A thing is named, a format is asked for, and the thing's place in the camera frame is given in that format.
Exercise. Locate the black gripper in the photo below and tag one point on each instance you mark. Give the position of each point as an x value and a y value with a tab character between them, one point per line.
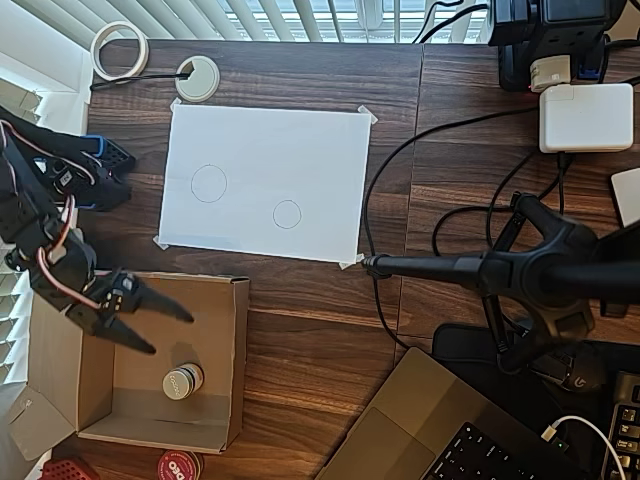
106	311

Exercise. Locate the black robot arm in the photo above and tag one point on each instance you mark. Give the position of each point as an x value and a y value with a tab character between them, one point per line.
30	200

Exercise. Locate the open brown cardboard box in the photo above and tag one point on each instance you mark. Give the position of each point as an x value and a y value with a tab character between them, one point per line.
165	350

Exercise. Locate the piece of masking tape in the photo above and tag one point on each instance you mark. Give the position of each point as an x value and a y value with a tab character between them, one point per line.
161	242
350	262
367	115
176	104

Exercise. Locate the white vertical blinds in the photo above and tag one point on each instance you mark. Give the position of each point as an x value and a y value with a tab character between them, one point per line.
12	350
300	20

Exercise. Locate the red deo tin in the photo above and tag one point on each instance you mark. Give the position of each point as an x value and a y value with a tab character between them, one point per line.
177	467

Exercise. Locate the white paper sheet with circles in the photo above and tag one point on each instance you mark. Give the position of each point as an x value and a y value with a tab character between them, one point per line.
275	150

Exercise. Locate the white round desk grommet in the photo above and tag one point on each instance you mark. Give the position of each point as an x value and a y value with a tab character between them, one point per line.
200	91

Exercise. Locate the masking tape roll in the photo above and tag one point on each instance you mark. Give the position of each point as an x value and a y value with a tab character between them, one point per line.
96	57

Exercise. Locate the grey laptop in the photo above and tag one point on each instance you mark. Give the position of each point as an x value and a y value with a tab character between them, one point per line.
405	405

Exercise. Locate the black mouse pad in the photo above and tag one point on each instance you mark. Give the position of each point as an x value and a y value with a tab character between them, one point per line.
460	345

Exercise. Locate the black tripod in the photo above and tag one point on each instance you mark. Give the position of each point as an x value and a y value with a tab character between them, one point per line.
550	275

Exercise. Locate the black computer mouse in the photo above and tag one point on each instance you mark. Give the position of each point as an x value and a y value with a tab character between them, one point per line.
580	377

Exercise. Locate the small white plug adapter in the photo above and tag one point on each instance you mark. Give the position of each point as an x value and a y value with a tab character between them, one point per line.
550	72

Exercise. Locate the white square power adapter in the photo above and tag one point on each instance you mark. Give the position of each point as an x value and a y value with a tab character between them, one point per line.
585	117

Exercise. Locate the black keyboard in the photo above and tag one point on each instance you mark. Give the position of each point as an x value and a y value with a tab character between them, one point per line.
625	425

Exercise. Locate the white flat device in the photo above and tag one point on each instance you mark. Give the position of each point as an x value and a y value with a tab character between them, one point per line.
627	197

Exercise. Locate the black power strip tower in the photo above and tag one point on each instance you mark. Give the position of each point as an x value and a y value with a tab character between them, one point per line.
550	25

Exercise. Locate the blue plug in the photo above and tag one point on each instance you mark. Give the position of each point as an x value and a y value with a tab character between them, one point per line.
589	67

